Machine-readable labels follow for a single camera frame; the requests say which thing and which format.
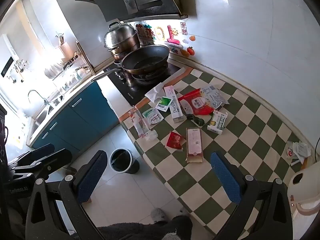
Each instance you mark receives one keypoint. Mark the white tissue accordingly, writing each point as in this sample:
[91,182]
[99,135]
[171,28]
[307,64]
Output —
[154,93]

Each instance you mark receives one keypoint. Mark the green white medicine box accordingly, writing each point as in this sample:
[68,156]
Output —
[218,122]

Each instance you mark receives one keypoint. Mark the black glass gas stove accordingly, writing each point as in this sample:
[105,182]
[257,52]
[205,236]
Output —
[130,91]

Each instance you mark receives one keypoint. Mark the crumpled white paper scraps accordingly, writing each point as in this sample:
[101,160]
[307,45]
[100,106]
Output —
[300,151]

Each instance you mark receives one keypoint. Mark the colourful wall stickers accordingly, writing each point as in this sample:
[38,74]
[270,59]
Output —
[172,36]

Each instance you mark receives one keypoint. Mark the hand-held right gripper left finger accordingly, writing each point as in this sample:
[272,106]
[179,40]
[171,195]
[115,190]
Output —
[92,177]

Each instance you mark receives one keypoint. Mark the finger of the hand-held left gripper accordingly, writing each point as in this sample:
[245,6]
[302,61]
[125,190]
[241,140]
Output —
[60,156]
[42,150]

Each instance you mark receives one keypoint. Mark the white wall water heater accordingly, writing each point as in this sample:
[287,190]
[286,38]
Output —
[8,60]

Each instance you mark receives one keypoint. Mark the white round appliance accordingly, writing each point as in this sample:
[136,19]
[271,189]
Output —
[305,195]

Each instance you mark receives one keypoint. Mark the brown pink box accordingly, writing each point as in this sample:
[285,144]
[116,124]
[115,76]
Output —
[194,145]

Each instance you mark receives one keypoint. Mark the green white checkered mat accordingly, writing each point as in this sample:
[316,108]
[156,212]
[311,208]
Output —
[250,140]

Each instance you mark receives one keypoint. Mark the person's dark grey trouser legs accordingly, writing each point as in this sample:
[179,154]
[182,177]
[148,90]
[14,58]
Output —
[160,230]

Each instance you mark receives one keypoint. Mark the dish rack with bowls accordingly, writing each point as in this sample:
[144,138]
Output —
[67,76]

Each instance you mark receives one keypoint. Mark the person's grey fluffy slipper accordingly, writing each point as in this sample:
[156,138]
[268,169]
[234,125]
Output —
[158,215]

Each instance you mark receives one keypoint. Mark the stainless steel sink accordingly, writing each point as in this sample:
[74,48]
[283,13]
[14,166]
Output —
[43,116]

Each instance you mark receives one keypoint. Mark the black range hood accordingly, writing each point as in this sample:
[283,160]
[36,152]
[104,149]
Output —
[130,0]

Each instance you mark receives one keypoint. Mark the white utensil holder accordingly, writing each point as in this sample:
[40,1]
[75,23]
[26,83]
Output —
[64,48]

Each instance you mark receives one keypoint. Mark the blue kitchen cabinets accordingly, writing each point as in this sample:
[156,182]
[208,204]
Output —
[80,115]

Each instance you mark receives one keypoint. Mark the small red wrapper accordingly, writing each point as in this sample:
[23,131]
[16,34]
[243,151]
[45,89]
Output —
[175,140]

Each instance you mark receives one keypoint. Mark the stainless steel steamer pot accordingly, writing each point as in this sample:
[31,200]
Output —
[121,38]

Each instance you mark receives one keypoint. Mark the green white square sachet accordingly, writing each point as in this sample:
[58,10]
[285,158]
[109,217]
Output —
[164,103]

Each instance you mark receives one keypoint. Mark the long white toothpaste box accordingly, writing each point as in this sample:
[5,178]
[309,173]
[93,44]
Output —
[175,107]

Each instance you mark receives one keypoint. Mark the grey round trash bin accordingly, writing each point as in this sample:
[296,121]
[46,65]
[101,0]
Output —
[122,161]

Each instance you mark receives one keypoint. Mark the large red snack packet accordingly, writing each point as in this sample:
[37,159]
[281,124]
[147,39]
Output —
[200,103]

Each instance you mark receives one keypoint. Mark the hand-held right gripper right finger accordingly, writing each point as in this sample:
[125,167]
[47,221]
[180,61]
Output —
[225,180]

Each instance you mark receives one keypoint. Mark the white sachet with green stripe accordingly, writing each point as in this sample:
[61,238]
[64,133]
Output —
[153,116]

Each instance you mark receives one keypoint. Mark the clear plastic wrapper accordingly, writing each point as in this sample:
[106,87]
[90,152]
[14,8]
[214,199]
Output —
[141,125]

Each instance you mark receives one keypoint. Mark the curved steel faucet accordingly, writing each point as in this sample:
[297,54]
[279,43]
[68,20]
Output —
[37,93]

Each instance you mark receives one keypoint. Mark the large dark wok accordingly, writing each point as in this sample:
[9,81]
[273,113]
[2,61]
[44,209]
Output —
[147,58]

